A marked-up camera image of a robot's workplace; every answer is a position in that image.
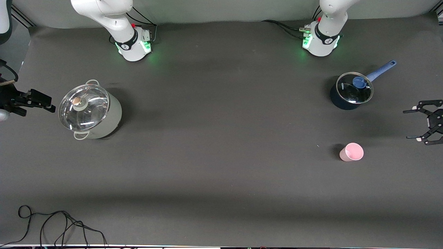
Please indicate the glass lid with blue knob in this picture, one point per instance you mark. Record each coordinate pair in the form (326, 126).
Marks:
(349, 91)

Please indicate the dark blue saucepan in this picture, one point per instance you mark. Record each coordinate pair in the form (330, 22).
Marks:
(341, 103)

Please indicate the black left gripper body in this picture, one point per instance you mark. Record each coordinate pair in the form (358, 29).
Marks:
(436, 121)

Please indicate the glass lid with wooden knob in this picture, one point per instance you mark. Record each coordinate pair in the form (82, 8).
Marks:
(90, 110)

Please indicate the pink plastic cup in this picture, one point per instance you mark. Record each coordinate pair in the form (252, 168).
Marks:
(352, 153)

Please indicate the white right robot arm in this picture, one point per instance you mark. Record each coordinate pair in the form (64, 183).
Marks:
(114, 17)

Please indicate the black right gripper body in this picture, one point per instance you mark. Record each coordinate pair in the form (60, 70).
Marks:
(7, 98)

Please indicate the dark grey table cloth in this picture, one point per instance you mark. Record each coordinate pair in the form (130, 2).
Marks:
(221, 173)

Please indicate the grey steel stock pot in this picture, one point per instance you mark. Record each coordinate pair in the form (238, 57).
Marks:
(112, 119)

